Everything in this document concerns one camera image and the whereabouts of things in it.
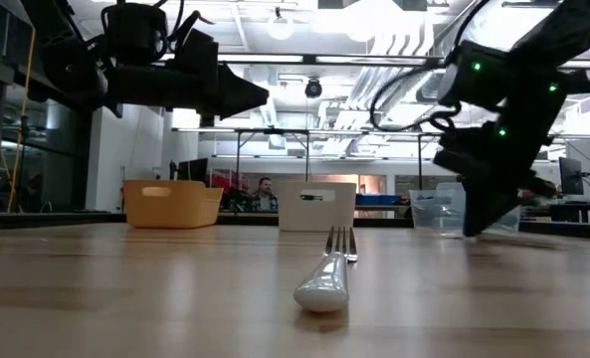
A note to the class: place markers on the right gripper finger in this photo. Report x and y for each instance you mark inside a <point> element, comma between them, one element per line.
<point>488,209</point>

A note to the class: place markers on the person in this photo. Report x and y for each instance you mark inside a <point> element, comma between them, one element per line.
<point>264,196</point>

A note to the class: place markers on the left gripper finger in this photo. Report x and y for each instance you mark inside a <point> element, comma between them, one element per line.
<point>240,93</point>

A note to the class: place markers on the clear plastic bin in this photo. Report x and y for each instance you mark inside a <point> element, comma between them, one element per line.
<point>436,211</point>

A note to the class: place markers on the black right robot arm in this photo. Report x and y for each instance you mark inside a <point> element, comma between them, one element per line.
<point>563,30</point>

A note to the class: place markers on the black background table frame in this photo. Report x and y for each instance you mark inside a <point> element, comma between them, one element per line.
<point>238,154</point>
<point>420,159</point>

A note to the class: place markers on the blue storage bin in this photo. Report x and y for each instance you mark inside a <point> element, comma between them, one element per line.
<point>376,200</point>

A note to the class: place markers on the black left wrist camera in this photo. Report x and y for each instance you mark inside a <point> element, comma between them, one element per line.
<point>195,47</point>

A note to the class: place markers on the white plastic bin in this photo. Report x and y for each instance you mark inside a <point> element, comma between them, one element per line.
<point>317,216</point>

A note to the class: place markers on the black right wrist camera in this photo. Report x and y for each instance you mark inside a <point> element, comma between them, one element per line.
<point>453,154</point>

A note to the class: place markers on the yellow plastic bin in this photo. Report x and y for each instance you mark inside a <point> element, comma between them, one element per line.
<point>175,206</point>

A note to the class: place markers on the black overhead camera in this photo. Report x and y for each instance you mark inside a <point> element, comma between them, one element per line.
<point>313,88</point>

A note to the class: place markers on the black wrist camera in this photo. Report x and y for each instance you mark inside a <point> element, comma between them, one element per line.
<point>453,154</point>
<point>195,47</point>

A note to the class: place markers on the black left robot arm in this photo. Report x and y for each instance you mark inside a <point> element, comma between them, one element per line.
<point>65,74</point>

